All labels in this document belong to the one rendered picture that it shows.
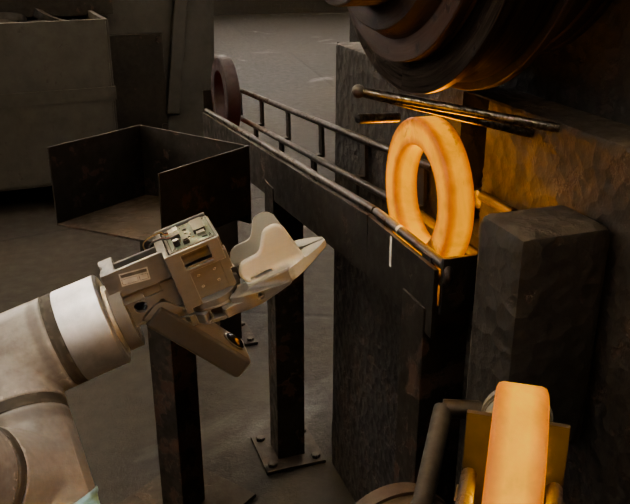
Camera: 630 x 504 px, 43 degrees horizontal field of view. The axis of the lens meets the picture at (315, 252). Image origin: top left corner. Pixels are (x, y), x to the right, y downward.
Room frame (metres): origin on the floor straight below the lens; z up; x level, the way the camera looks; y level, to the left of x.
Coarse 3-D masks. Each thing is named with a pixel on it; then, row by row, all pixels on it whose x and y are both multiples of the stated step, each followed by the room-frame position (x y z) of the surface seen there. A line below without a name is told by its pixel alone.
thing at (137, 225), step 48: (96, 144) 1.35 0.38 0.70; (144, 144) 1.43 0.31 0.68; (192, 144) 1.35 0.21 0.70; (240, 144) 1.29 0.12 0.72; (96, 192) 1.34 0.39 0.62; (144, 192) 1.43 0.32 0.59; (192, 192) 1.17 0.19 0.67; (240, 192) 1.26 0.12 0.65; (192, 384) 1.26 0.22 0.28; (192, 432) 1.25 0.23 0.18; (192, 480) 1.24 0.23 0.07
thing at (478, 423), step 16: (480, 416) 0.50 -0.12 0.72; (480, 432) 0.49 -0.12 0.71; (560, 432) 0.48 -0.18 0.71; (464, 448) 0.50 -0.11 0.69; (480, 448) 0.49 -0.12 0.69; (560, 448) 0.48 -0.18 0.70; (464, 464) 0.49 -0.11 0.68; (480, 464) 0.49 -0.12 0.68; (560, 464) 0.48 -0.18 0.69; (480, 480) 0.49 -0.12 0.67; (560, 480) 0.47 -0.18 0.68; (480, 496) 0.49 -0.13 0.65; (544, 496) 0.48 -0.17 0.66
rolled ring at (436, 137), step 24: (408, 120) 0.94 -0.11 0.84; (432, 120) 0.91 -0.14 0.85; (408, 144) 0.94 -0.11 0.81; (432, 144) 0.88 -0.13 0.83; (456, 144) 0.87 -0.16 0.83; (408, 168) 0.98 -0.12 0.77; (432, 168) 0.87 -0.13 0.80; (456, 168) 0.85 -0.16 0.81; (408, 192) 0.98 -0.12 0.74; (456, 192) 0.83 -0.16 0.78; (408, 216) 0.96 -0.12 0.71; (456, 216) 0.83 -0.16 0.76; (432, 240) 0.86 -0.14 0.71; (456, 240) 0.83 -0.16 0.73
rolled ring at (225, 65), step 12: (216, 60) 1.95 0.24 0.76; (228, 60) 1.92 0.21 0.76; (216, 72) 1.97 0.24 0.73; (228, 72) 1.88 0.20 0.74; (216, 84) 2.00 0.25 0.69; (228, 84) 1.86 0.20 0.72; (216, 96) 2.00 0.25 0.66; (228, 96) 1.86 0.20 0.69; (240, 96) 1.87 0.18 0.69; (216, 108) 1.99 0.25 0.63; (228, 108) 1.85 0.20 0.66; (240, 108) 1.86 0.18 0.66
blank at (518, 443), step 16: (512, 384) 0.44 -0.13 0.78; (496, 400) 0.41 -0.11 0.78; (512, 400) 0.41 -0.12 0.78; (528, 400) 0.41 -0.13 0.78; (544, 400) 0.41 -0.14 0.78; (496, 416) 0.40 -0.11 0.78; (512, 416) 0.40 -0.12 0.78; (528, 416) 0.40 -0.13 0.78; (544, 416) 0.40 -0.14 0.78; (496, 432) 0.39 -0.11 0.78; (512, 432) 0.39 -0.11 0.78; (528, 432) 0.39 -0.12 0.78; (544, 432) 0.38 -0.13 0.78; (496, 448) 0.38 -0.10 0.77; (512, 448) 0.38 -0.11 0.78; (528, 448) 0.38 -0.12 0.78; (544, 448) 0.38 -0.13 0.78; (496, 464) 0.37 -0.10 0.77; (512, 464) 0.37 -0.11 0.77; (528, 464) 0.37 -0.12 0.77; (544, 464) 0.37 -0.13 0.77; (496, 480) 0.36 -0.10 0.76; (512, 480) 0.36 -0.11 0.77; (528, 480) 0.36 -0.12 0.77; (544, 480) 0.36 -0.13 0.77; (496, 496) 0.36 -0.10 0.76; (512, 496) 0.36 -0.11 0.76; (528, 496) 0.35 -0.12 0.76
